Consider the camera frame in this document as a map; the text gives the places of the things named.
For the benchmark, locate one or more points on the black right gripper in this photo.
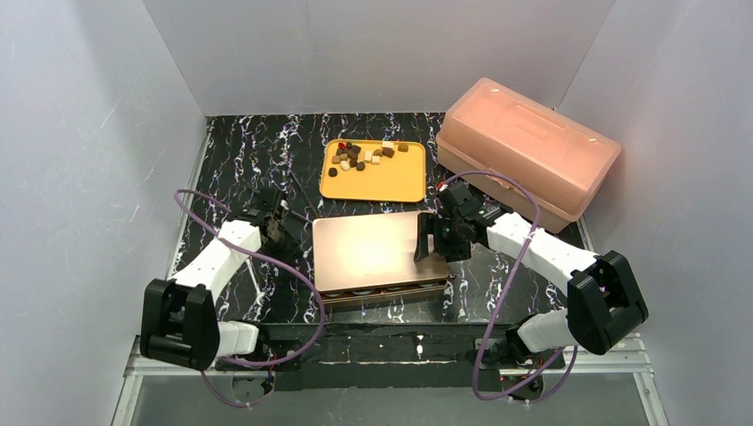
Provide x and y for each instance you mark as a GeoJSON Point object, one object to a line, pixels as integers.
{"type": "Point", "coordinates": [440, 236]}

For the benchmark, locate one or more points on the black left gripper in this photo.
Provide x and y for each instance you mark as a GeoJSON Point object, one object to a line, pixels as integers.
{"type": "Point", "coordinates": [282, 229]}

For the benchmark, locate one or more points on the rose gold box lid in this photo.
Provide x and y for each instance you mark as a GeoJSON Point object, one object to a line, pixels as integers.
{"type": "Point", "coordinates": [371, 251]}

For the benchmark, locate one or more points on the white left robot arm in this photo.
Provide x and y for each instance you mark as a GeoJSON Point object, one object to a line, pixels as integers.
{"type": "Point", "coordinates": [180, 325]}

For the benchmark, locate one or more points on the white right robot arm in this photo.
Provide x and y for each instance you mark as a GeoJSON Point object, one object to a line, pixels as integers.
{"type": "Point", "coordinates": [604, 301]}

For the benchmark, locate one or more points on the brown chocolate box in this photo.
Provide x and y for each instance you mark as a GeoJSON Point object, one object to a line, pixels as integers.
{"type": "Point", "coordinates": [384, 295]}

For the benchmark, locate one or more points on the metal tongs on table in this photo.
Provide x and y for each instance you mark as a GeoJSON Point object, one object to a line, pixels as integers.
{"type": "Point", "coordinates": [302, 193]}

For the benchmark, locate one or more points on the orange plastic tray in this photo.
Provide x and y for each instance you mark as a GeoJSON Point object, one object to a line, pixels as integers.
{"type": "Point", "coordinates": [399, 178]}

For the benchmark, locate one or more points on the pink plastic storage case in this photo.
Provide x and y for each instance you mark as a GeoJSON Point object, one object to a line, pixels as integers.
{"type": "Point", "coordinates": [523, 154]}

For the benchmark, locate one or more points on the aluminium frame rail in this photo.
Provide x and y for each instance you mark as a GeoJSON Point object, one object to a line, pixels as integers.
{"type": "Point", "coordinates": [628, 357]}

